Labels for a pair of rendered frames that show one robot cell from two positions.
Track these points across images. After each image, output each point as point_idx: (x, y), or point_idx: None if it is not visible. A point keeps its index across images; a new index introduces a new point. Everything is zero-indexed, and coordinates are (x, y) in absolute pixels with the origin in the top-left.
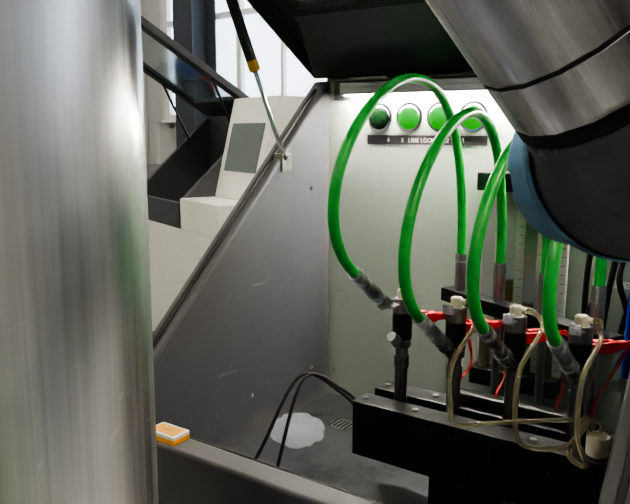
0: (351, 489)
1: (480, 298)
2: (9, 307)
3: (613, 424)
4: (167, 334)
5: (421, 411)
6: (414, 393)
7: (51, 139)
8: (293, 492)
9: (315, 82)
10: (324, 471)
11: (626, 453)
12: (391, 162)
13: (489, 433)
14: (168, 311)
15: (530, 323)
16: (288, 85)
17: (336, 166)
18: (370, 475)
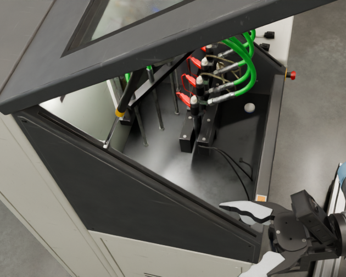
0: (203, 169)
1: (149, 87)
2: None
3: (140, 83)
4: (223, 212)
5: (208, 118)
6: (190, 125)
7: None
8: (274, 144)
9: (24, 111)
10: (193, 183)
11: (258, 49)
12: (72, 96)
13: (218, 95)
14: (211, 215)
15: (171, 70)
16: None
17: (252, 62)
18: (188, 166)
